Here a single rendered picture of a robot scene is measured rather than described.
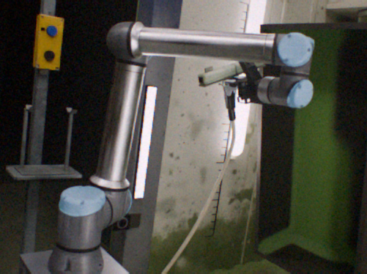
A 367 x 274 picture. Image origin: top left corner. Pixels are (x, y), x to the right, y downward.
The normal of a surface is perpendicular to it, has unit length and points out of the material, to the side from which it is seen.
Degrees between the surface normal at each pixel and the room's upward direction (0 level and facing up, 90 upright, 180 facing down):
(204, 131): 90
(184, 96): 90
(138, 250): 90
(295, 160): 90
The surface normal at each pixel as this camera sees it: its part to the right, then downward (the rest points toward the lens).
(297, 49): -0.22, 0.11
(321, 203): -0.79, 0.18
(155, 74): 0.58, 0.19
